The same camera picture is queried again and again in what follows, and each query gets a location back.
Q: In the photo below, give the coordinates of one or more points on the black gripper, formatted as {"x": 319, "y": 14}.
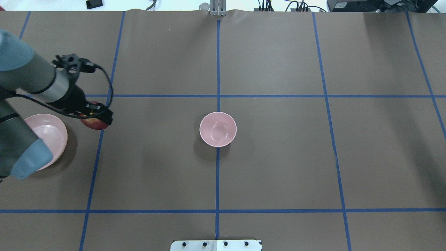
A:
{"x": 74, "y": 98}

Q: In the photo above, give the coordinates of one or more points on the red apple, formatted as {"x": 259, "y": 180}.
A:
{"x": 92, "y": 108}

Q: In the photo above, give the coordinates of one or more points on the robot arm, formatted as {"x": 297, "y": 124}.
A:
{"x": 35, "y": 93}

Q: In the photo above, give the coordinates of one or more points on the pink plate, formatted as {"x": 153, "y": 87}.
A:
{"x": 52, "y": 131}

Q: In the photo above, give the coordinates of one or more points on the pink bowl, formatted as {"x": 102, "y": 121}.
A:
{"x": 218, "y": 129}

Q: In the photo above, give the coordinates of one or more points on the brown paper table cover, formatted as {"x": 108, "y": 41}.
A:
{"x": 340, "y": 142}

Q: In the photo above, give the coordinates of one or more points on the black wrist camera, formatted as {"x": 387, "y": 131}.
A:
{"x": 73, "y": 63}

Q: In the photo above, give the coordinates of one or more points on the aluminium frame post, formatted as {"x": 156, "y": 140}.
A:
{"x": 218, "y": 8}

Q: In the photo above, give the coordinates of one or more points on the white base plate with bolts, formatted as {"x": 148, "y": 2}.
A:
{"x": 217, "y": 245}

